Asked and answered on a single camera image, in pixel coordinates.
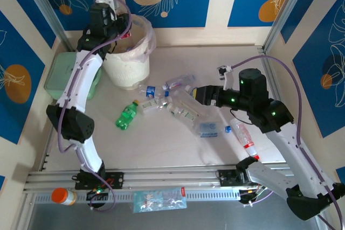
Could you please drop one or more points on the red and yellow bottle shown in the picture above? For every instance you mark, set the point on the red and yellow bottle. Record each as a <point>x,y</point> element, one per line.
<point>126,35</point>

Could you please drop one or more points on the clear plastic bin liner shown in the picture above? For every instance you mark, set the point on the clear plastic bin liner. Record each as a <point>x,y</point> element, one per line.
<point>151,42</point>

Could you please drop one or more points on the orange-capped jar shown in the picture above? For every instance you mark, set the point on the orange-capped jar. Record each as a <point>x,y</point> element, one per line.
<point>63,196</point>

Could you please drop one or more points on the pale blue wet wipes packet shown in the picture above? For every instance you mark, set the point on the pale blue wet wipes packet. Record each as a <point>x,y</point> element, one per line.
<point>159,200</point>

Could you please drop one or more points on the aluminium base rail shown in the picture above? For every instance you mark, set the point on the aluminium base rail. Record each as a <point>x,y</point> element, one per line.
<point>167,177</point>

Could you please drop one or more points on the green bin lid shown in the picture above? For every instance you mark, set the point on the green bin lid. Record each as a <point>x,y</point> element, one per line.
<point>58,76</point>

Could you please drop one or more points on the blue-label bottle white cap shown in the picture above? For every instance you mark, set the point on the blue-label bottle white cap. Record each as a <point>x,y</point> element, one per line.
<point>188,89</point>

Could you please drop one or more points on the long clear unlabelled bottle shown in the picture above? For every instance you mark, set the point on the long clear unlabelled bottle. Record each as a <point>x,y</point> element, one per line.
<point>200,110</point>

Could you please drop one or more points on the cream plastic waste bin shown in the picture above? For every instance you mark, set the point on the cream plastic waste bin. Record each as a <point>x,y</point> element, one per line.
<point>126,71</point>

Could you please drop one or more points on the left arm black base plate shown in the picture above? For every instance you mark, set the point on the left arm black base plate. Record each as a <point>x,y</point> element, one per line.
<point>116,180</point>

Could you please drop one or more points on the aluminium frame post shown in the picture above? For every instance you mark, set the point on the aluminium frame post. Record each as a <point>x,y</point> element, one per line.
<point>46,9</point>
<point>286,9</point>

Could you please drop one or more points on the clear bottle Pepsi blue label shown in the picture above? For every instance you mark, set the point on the clear bottle Pepsi blue label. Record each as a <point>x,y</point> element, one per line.
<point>151,91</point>

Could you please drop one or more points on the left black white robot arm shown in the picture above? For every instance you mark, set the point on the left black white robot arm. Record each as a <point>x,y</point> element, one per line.
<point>83,79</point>

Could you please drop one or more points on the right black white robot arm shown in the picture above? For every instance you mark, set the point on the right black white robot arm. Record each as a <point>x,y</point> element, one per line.
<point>291,146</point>

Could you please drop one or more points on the green bottle yellow cap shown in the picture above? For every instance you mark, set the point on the green bottle yellow cap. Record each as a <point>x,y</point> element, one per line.
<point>125,117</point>

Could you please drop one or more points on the short clear bottle green label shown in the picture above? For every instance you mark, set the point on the short clear bottle green label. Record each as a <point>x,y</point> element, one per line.
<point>151,105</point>

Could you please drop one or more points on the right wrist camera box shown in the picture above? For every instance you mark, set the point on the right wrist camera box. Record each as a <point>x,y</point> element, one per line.
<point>228,75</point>

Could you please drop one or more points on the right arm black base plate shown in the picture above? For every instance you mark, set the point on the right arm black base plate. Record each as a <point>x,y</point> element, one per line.
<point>229,177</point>

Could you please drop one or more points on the clear bottle purple label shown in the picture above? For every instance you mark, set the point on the clear bottle purple label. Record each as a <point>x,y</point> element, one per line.
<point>178,82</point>

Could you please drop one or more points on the long clear bottle red label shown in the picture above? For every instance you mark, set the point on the long clear bottle red label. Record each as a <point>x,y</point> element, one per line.
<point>244,135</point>

